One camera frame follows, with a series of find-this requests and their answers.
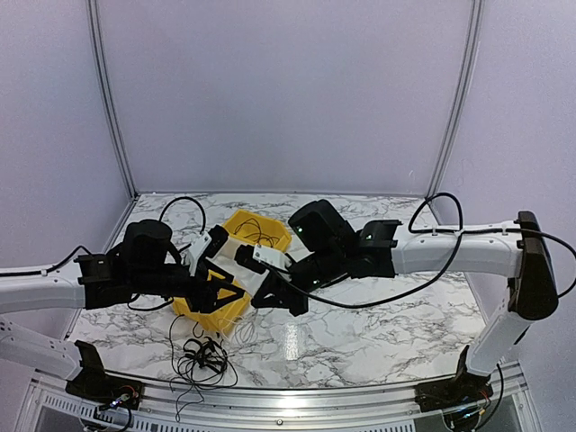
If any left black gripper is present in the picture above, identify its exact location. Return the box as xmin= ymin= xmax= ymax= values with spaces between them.
xmin=130 ymin=260 xmax=245 ymax=314

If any yellow plastic bin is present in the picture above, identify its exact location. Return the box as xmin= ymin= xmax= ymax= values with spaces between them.
xmin=172 ymin=270 xmax=251 ymax=335
xmin=223 ymin=210 xmax=292 ymax=252

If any near yellow plastic bin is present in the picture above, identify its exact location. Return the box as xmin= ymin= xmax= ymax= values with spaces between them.
xmin=172 ymin=270 xmax=251 ymax=335

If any long black cable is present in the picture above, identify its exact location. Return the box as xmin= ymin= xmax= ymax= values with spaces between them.
xmin=234 ymin=217 xmax=280 ymax=248

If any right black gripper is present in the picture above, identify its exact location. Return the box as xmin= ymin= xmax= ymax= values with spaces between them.
xmin=251 ymin=244 xmax=347 ymax=317

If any black cable bundle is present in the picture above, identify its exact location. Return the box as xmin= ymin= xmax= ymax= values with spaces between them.
xmin=166 ymin=314 xmax=239 ymax=422

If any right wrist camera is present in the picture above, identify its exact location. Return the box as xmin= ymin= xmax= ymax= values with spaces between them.
xmin=234 ymin=245 xmax=292 ymax=274

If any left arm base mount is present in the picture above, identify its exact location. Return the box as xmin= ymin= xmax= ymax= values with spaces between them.
xmin=65 ymin=374 xmax=144 ymax=410

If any right aluminium corner post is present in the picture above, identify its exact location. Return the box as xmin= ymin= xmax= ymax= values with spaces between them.
xmin=425 ymin=0 xmax=483 ymax=202

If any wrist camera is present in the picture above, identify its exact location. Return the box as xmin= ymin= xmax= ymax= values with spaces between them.
xmin=234 ymin=245 xmax=292 ymax=274
xmin=183 ymin=225 xmax=229 ymax=275

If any far yellow plastic bin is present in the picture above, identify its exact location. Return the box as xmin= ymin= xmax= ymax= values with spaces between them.
xmin=223 ymin=210 xmax=292 ymax=252

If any left aluminium corner post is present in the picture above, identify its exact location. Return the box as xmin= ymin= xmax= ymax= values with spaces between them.
xmin=85 ymin=0 xmax=139 ymax=200

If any aluminium corner post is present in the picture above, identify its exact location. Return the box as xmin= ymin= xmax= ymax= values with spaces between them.
xmin=425 ymin=0 xmax=483 ymax=202
xmin=85 ymin=0 xmax=139 ymax=200

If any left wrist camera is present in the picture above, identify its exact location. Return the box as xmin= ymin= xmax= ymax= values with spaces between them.
xmin=183 ymin=225 xmax=229 ymax=275

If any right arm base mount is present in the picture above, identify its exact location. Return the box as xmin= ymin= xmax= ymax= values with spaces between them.
xmin=415 ymin=377 xmax=493 ymax=412

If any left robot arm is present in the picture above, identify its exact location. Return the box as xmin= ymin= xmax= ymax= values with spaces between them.
xmin=1 ymin=219 xmax=245 ymax=401

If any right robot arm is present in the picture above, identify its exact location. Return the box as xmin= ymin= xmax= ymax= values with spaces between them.
xmin=251 ymin=199 xmax=574 ymax=403

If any white plastic bin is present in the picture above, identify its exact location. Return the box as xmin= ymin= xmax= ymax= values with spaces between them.
xmin=211 ymin=238 xmax=268 ymax=297

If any aluminium front frame rail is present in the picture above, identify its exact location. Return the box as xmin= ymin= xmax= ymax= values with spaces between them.
xmin=17 ymin=368 xmax=541 ymax=432

